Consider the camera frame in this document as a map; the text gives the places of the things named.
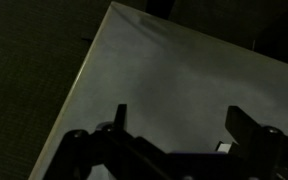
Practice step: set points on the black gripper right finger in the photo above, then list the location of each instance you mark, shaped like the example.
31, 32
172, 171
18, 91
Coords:
240, 125

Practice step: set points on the grey top coffee table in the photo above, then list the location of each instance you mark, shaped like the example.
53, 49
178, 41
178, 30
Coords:
176, 83

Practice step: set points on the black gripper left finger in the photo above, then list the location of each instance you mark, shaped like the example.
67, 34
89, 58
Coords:
120, 117

